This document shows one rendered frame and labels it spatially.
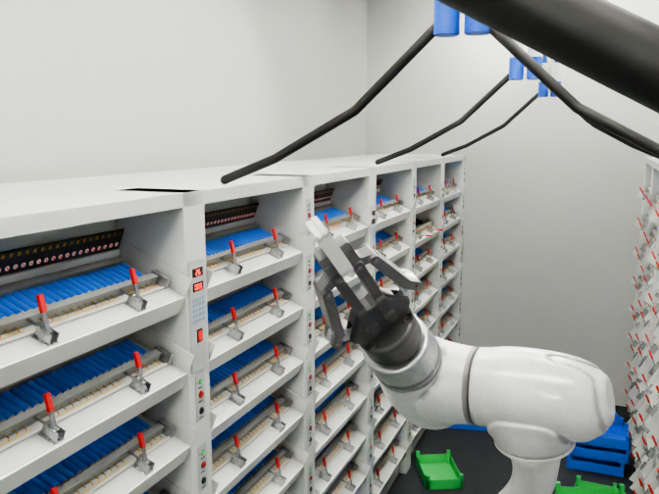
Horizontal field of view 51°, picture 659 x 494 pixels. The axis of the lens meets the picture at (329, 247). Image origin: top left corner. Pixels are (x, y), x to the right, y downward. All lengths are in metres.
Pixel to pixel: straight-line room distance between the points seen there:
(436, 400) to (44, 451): 0.79
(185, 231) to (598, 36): 1.47
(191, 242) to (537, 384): 1.04
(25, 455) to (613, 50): 1.27
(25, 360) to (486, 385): 0.81
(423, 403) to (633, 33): 0.70
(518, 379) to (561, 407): 0.06
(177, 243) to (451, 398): 0.95
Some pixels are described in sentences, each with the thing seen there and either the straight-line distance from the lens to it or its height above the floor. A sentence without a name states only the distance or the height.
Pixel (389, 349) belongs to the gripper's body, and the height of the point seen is 1.62.
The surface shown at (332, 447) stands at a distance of 2.98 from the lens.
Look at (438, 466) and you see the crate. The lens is 4.14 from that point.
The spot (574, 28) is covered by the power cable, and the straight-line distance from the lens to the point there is 0.26.
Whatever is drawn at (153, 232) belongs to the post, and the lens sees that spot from 1.71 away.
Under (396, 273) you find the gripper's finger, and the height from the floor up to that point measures 1.71.
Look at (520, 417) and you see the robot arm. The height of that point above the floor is 1.53.
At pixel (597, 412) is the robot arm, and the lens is 0.87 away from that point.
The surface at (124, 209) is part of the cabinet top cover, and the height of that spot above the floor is 1.71.
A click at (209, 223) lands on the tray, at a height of 1.60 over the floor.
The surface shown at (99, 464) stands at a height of 1.15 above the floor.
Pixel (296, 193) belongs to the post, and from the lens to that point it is 2.28.
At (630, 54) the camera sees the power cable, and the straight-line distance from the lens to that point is 0.25.
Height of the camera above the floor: 1.86
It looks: 9 degrees down
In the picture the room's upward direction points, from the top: straight up
